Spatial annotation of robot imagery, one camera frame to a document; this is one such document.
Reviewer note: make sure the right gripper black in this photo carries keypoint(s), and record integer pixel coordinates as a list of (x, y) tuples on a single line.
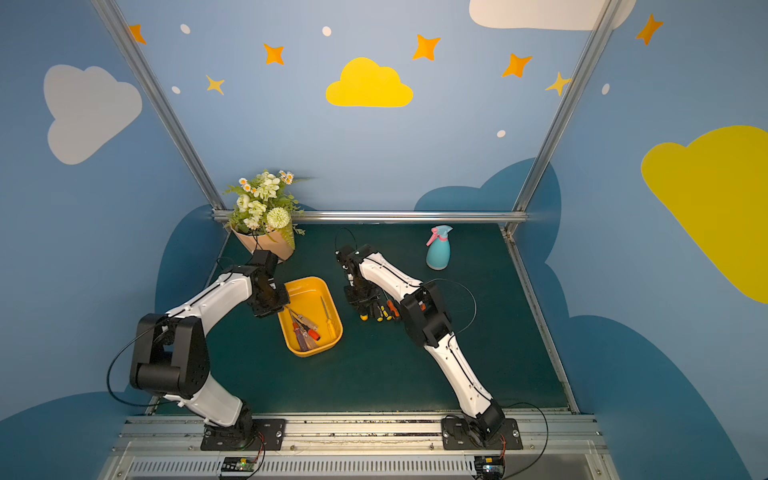
[(361, 294)]

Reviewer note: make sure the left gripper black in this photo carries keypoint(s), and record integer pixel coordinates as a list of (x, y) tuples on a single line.
[(271, 300)]

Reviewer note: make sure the orange black handle screwdriver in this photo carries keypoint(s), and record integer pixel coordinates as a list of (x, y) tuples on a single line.
[(393, 309)]

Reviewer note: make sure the small yellow handle screwdriver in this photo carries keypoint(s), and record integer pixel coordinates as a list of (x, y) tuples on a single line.
[(329, 323)]

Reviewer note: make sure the yellow plastic storage box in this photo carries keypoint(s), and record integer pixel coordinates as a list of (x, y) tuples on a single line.
[(304, 298)]

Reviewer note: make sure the clear handle tester screwdriver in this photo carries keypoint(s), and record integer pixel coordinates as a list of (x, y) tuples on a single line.
[(303, 339)]

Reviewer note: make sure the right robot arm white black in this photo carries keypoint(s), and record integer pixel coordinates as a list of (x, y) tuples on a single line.
[(423, 311)]

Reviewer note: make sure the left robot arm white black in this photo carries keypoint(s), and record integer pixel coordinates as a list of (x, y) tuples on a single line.
[(170, 354)]

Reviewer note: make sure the terracotta flower pot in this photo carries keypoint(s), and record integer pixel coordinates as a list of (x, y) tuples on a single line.
[(279, 242)]

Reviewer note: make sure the teal spray bottle pink trigger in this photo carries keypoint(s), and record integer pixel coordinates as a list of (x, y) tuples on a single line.
[(439, 250)]

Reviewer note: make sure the artificial white green flowers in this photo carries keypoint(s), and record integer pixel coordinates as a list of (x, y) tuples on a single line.
[(264, 207)]

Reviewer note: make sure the left controller board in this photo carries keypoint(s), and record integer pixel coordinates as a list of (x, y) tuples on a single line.
[(239, 466)]

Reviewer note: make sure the controller board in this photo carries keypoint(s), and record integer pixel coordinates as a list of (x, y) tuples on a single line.
[(489, 467), (239, 466)]

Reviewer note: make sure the right controller board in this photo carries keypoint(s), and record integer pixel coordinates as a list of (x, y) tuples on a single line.
[(489, 467)]

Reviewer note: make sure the aluminium back frame bar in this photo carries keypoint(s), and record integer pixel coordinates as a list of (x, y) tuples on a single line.
[(381, 217)]

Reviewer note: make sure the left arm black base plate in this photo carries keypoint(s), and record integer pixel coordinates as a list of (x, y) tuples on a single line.
[(251, 436)]

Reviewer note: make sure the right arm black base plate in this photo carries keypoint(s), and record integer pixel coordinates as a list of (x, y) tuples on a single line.
[(458, 434)]

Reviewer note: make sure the aluminium front rail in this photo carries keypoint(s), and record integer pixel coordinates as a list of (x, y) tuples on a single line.
[(556, 445)]

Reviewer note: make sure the left aluminium frame post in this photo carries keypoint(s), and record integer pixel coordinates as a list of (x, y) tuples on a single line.
[(114, 21)]

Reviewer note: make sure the aluminium frame post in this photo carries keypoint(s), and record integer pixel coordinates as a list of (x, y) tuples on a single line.
[(114, 21), (584, 68)]

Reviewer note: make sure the right aluminium frame post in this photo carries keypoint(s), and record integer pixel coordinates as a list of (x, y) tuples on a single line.
[(584, 68)]

